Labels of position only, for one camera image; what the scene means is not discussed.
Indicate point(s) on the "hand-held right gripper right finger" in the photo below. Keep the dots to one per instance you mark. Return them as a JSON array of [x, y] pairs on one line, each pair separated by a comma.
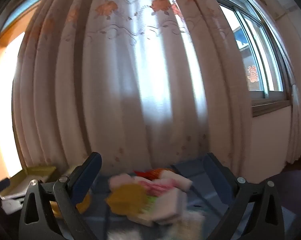
[[220, 173]]

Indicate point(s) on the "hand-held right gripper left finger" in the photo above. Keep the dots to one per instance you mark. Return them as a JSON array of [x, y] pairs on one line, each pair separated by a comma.
[[86, 180]]

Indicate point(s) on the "round gold tin pink label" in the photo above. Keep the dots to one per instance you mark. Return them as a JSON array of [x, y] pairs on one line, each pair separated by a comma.
[[83, 203]]

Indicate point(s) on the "yellow round scrubber pad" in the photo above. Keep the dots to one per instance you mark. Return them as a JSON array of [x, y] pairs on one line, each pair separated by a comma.
[[126, 197]]

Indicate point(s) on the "rectangular gold metal tin box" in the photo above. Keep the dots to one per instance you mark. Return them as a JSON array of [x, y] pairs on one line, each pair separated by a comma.
[[33, 175]]

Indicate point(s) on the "pink soft cloth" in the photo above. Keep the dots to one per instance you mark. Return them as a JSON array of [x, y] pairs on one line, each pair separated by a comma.
[[156, 187]]

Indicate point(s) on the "light green soft pad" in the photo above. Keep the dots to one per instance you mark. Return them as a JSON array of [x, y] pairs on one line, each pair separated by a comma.
[[152, 200]]

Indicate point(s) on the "blue checked tablecloth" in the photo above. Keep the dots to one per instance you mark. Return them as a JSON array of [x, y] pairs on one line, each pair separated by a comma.
[[205, 195]]

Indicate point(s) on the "floral embroidered white curtain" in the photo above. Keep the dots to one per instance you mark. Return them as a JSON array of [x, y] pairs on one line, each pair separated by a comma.
[[110, 92]]

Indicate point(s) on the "white sheer side curtain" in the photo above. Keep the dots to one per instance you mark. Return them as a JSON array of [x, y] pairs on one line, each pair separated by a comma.
[[295, 120]]

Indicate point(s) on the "red paper window sticker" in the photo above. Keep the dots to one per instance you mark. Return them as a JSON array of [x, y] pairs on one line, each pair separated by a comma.
[[252, 73]]

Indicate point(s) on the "sliding glass window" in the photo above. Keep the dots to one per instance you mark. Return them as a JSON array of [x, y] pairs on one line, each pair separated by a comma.
[[255, 42]]

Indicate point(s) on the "wooden door frame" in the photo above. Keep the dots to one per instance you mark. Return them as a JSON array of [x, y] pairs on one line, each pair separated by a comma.
[[0, 45]]

